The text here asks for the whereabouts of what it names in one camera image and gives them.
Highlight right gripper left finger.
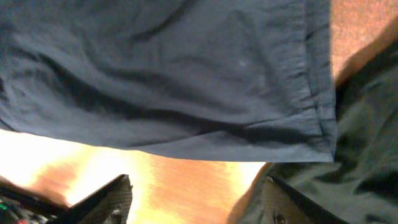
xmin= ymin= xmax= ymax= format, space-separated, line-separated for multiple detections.
xmin=47 ymin=174 xmax=132 ymax=224

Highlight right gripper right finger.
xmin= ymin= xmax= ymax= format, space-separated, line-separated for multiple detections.
xmin=262 ymin=177 xmax=348 ymax=224

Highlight navy blue shorts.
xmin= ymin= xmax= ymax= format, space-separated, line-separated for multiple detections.
xmin=1 ymin=0 xmax=336 ymax=162

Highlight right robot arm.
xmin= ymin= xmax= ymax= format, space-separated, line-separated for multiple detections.
xmin=1 ymin=174 xmax=343 ymax=224

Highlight dark folded shorts pile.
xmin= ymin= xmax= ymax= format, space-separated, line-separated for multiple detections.
xmin=229 ymin=40 xmax=398 ymax=224

